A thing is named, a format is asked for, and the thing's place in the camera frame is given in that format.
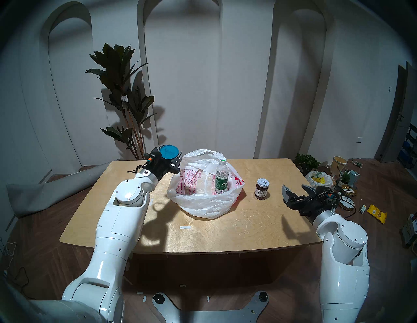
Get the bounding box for light wooden table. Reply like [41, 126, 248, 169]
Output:
[60, 159, 323, 255]

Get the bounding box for thin black floor cable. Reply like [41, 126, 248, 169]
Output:
[0, 234, 39, 300]

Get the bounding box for cardboard box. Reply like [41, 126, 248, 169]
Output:
[401, 213, 417, 245]

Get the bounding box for beige flower pot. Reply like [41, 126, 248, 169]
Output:
[331, 156, 348, 176]

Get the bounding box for dark jam jar white lid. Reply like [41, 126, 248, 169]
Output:
[254, 178, 270, 200]

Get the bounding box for small green bushy plant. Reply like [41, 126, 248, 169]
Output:
[295, 154, 321, 175]

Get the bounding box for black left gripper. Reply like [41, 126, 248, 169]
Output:
[144, 147, 182, 180]

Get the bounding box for dark grey door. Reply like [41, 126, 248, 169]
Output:
[375, 61, 417, 163]

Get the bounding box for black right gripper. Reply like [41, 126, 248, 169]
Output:
[281, 184, 337, 218]

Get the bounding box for tall dark leafy plant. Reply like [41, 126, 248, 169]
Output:
[85, 43, 157, 161]

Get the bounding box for dark shelf blue crates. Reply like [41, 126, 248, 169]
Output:
[398, 124, 417, 170]

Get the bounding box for peanut butter jar blue lid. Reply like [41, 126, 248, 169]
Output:
[159, 145, 180, 161]

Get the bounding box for water bottle green label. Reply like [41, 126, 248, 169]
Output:
[215, 157, 229, 194]

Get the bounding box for white plastic bag red print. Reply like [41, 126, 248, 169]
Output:
[167, 149, 245, 219]

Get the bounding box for grey rolled mat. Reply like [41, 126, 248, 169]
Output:
[7, 162, 114, 218]

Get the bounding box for white bin bag yellow contents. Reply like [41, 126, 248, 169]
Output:
[305, 170, 334, 190]

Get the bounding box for grey metal robot base plate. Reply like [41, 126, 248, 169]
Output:
[152, 291, 269, 323]

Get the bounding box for yellow snack packet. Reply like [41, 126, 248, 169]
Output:
[367, 204, 388, 224]

